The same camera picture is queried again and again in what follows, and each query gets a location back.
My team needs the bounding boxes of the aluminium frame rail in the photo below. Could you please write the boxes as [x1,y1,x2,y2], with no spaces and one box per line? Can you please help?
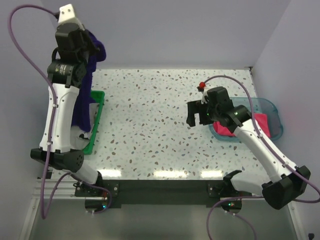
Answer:
[32,170,77,200]

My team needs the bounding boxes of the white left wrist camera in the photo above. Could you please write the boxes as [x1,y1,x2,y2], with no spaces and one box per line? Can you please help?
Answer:
[58,3,85,30]

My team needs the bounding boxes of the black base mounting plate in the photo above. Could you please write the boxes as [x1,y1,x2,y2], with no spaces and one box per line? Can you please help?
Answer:
[74,179,253,209]

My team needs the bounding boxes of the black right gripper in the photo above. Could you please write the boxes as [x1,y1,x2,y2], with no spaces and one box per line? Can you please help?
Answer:
[186,99,221,127]

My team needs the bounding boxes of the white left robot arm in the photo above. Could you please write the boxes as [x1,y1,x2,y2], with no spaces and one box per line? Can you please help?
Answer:
[30,23,104,197]

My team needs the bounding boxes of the teal transparent plastic tray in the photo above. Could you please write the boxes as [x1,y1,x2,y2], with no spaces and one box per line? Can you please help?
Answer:
[208,97,284,142]

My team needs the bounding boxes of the green plastic bin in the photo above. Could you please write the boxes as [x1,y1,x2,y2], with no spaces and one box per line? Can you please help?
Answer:
[83,90,105,155]

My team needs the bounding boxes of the pink towel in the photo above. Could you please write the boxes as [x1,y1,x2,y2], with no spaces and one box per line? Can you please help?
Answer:
[212,112,273,139]

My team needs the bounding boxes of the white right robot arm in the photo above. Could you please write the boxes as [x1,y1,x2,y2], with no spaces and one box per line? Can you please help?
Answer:
[186,83,311,210]

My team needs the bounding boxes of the grey white towel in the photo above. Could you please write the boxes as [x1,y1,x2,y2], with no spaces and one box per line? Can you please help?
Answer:
[70,105,91,150]

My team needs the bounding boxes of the purple towel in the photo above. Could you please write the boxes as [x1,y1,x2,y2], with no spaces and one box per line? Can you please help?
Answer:
[71,31,107,129]

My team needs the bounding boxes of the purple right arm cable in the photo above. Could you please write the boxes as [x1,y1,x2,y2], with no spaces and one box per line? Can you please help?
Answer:
[201,74,320,240]

